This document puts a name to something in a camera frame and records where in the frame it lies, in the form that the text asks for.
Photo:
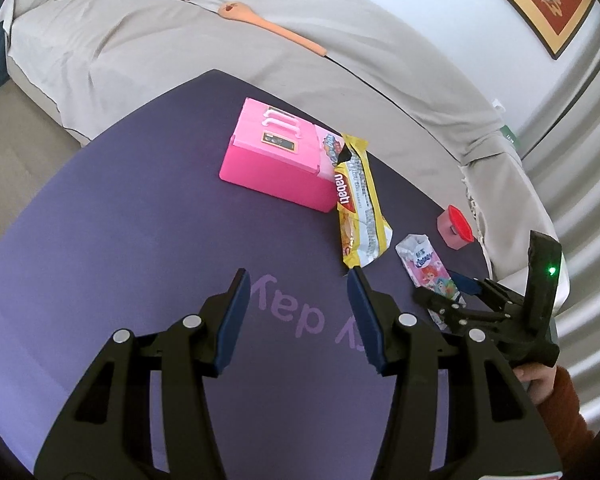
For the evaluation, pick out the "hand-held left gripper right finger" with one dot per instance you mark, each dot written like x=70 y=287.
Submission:
x=362 y=310

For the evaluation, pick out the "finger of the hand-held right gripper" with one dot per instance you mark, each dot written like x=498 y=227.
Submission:
x=445 y=307
x=467 y=282

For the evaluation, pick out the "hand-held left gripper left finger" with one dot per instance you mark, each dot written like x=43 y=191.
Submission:
x=232 y=310

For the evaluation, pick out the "pink cartoon packet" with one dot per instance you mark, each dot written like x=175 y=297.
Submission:
x=427 y=270

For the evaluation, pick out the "yellow wafer wrapper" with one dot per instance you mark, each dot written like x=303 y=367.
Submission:
x=352 y=220

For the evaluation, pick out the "person's right forearm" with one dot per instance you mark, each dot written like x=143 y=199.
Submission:
x=570 y=425

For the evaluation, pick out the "person's right hand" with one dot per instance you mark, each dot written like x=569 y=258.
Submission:
x=537 y=382

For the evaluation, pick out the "small red lidded container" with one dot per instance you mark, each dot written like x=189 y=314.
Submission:
x=452 y=227

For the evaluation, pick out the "white pleated curtain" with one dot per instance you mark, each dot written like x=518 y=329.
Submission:
x=580 y=185

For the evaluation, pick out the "purple printed table cover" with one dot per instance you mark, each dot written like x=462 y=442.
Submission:
x=130 y=210

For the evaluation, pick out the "pink plastic box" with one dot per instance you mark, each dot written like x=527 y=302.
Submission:
x=260 y=165

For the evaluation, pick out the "green box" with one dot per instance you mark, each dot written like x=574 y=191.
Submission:
x=509 y=134

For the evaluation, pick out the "bed with beige sheet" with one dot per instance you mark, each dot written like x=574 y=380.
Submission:
x=180 y=50

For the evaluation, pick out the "orange wooden spoon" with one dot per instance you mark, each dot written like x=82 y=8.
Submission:
x=275 y=27

